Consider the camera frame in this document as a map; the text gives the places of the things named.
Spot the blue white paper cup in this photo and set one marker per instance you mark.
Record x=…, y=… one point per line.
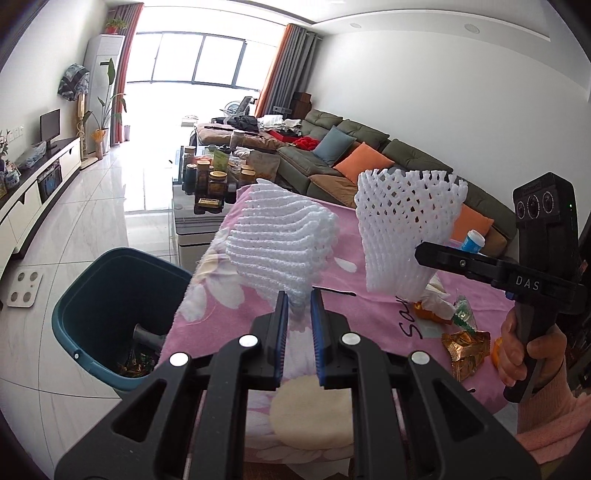
x=474, y=242

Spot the pink floral tablecloth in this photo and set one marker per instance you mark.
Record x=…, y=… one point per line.
x=408, y=412

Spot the white standing air conditioner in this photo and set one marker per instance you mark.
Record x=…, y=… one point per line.
x=108, y=45

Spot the small black monitor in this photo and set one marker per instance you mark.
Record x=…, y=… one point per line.
x=50, y=128

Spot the orange peel small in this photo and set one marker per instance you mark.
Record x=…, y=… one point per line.
x=495, y=352

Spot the orange peel large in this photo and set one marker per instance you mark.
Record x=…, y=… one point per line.
x=429, y=315

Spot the tall potted plant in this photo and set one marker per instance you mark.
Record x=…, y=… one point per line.
x=100, y=104

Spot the glass coffee table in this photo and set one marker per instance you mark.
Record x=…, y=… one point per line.
x=196, y=215

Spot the white bathroom scale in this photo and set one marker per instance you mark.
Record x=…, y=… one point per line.
x=24, y=289

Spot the gold foil snack wrapper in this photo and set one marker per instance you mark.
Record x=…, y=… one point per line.
x=467, y=350

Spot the blue grey cushion far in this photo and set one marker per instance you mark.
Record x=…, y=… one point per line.
x=333, y=146

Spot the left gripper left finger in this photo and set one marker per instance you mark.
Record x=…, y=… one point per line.
x=188, y=418

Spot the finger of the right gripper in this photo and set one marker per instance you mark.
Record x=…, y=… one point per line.
x=491, y=271

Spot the right orange grey curtain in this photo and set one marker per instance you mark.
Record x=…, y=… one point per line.
x=291, y=69

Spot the person right hand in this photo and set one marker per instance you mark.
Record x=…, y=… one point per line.
x=547, y=350

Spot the orange cushion far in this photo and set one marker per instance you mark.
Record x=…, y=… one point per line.
x=363, y=158

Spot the white black TV cabinet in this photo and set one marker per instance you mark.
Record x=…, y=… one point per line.
x=25, y=207

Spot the pink sleeve forearm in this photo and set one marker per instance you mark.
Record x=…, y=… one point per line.
x=552, y=421

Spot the teal plastic trash bin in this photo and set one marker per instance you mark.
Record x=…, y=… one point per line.
x=95, y=318

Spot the orange grey curtain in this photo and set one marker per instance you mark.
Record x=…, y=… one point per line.
x=291, y=69
x=129, y=14

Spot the left orange grey curtain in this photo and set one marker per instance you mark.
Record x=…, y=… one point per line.
x=129, y=14

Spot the white tissue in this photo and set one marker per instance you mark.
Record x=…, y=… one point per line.
x=437, y=299

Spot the orange cushion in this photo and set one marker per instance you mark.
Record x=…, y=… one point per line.
x=363, y=158
x=468, y=220

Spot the orange cushion near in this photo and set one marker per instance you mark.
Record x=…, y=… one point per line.
x=468, y=220

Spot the white foam fruit net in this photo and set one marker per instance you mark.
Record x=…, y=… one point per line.
x=281, y=242

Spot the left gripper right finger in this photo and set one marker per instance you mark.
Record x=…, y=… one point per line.
x=411, y=418

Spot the dark green sectional sofa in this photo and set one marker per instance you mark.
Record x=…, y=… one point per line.
x=306, y=174

